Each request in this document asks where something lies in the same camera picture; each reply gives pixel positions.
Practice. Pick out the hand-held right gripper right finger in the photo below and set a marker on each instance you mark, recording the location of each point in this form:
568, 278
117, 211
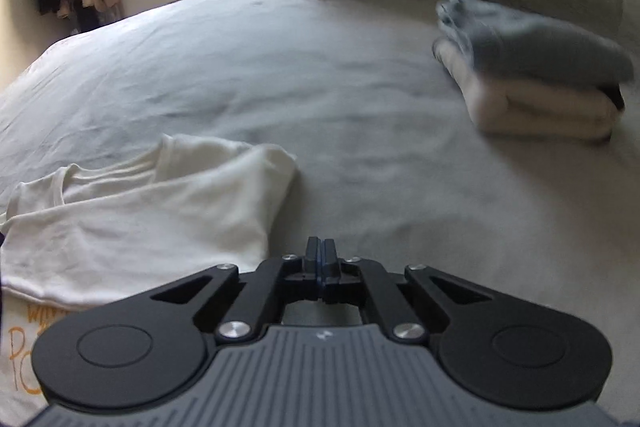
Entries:
330, 262

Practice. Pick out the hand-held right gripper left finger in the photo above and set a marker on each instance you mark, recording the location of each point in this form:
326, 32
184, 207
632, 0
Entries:
311, 262

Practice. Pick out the white printed t-shirt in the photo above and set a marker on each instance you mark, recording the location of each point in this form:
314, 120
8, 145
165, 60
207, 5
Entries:
150, 217

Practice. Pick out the bed with grey sheet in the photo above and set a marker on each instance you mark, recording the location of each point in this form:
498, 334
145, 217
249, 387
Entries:
325, 107

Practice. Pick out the folded cream garment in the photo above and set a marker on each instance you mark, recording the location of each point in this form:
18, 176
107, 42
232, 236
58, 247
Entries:
540, 112

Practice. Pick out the folded grey garment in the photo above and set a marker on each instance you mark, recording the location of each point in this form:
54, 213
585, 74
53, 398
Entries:
530, 47

